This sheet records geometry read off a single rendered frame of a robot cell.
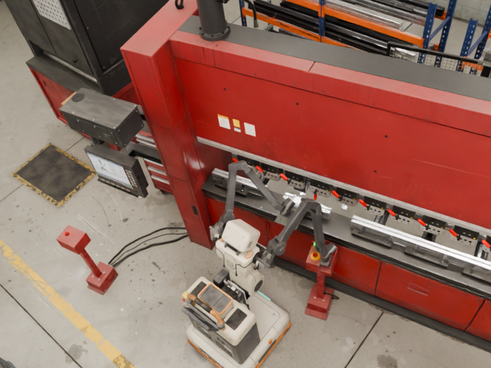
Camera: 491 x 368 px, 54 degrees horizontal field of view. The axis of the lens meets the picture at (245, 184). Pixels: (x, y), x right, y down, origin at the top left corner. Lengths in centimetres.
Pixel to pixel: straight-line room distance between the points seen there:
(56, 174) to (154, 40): 309
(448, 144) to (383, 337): 204
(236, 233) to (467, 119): 155
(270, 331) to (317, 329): 49
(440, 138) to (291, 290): 223
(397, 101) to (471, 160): 53
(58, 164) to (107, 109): 277
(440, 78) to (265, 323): 234
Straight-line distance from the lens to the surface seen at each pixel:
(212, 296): 355
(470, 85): 282
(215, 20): 308
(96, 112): 342
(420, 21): 482
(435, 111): 272
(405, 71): 285
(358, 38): 510
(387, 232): 372
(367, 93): 277
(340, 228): 382
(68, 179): 589
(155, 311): 464
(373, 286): 419
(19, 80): 768
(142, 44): 325
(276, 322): 410
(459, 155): 293
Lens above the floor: 406
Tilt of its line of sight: 51 degrees down
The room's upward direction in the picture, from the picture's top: 10 degrees counter-clockwise
